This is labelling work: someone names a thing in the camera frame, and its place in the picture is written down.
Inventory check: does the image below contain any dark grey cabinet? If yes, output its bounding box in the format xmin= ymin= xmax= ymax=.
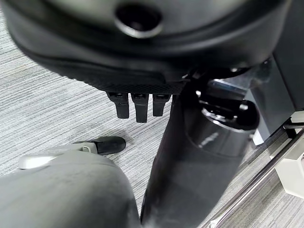
xmin=243 ymin=0 xmax=304 ymax=146

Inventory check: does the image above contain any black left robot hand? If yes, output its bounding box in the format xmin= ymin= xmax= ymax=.
xmin=4 ymin=0 xmax=295 ymax=228

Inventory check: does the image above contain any white plastic bracket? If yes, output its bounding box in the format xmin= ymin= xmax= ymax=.
xmin=275 ymin=152 xmax=304 ymax=196

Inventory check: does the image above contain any chrome metal rail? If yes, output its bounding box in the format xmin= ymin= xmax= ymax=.
xmin=209 ymin=133 xmax=304 ymax=228

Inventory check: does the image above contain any white shelf board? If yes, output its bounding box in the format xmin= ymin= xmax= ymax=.
xmin=289 ymin=111 xmax=304 ymax=124

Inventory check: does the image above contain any black metal rod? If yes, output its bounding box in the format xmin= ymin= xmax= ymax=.
xmin=284 ymin=123 xmax=304 ymax=131

